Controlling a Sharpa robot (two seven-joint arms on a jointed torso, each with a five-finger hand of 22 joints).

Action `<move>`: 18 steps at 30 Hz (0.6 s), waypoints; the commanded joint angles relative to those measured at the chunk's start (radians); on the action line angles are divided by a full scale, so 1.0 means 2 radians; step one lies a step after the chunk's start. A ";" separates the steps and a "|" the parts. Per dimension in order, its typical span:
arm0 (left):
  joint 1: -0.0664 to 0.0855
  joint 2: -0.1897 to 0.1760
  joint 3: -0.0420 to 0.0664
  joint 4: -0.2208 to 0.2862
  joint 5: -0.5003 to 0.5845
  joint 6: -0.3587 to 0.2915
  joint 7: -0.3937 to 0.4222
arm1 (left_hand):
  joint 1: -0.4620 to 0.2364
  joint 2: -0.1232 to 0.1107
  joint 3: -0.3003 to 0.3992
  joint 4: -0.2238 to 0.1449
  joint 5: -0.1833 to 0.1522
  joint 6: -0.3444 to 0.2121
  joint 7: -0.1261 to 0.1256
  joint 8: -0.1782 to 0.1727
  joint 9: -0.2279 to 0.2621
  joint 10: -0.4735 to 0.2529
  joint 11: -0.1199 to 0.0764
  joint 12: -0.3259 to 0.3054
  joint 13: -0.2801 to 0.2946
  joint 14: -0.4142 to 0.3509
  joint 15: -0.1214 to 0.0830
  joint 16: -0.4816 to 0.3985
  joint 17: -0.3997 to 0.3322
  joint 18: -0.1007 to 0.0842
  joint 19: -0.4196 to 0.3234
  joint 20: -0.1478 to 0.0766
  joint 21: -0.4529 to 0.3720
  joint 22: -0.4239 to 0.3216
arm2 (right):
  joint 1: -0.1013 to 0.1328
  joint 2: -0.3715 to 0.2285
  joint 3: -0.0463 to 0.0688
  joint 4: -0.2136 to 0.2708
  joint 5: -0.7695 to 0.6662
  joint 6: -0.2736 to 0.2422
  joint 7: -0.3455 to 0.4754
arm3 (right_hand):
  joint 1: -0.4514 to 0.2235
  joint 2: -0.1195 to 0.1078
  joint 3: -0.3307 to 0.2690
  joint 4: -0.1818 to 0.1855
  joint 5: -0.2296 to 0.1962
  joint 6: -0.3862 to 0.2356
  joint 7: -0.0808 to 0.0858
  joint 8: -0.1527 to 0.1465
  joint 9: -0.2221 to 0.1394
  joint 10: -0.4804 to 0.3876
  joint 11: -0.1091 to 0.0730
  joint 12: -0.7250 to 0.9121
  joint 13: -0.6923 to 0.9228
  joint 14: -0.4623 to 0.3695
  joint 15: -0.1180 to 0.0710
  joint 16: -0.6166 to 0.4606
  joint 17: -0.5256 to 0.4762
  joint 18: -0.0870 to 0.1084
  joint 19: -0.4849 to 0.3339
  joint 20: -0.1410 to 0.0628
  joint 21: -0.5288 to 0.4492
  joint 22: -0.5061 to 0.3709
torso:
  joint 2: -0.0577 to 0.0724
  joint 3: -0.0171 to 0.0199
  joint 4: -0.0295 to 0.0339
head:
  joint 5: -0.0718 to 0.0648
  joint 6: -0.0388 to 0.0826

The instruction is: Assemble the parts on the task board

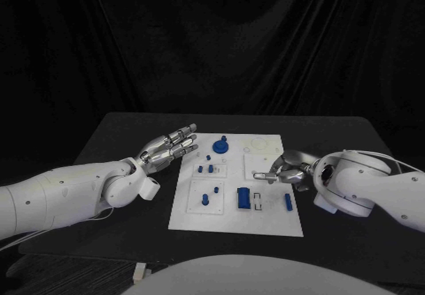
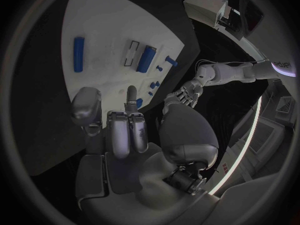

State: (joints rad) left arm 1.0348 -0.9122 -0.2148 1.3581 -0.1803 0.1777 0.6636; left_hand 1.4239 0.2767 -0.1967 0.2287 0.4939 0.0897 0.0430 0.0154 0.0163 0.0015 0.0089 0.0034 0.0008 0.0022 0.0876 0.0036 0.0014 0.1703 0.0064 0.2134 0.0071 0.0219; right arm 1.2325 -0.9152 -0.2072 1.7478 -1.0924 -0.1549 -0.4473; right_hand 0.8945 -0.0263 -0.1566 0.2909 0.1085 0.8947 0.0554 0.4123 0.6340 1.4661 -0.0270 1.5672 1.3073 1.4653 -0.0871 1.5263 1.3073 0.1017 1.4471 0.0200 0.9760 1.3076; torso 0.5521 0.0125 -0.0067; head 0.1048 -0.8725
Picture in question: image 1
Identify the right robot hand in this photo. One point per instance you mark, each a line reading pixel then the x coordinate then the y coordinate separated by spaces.
pixel 290 171

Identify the white task board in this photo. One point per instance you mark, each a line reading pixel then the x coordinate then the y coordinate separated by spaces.
pixel 232 219

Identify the blue cylinder peg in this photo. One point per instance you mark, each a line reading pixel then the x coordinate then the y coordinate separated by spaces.
pixel 205 199

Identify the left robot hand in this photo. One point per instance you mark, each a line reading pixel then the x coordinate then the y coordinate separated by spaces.
pixel 166 147

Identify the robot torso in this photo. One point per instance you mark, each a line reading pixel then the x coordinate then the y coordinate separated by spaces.
pixel 256 275

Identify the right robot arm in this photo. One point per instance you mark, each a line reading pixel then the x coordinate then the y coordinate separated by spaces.
pixel 372 184

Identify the large blue block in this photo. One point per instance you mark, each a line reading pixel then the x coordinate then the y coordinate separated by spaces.
pixel 244 197

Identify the small white block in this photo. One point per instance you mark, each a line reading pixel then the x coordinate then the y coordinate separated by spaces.
pixel 140 273

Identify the long blue cylinder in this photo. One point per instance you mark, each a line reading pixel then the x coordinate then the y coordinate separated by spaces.
pixel 289 202

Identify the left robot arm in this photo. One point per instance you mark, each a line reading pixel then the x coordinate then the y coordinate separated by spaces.
pixel 67 191

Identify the blue gear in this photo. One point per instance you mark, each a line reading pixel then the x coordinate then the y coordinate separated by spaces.
pixel 221 146

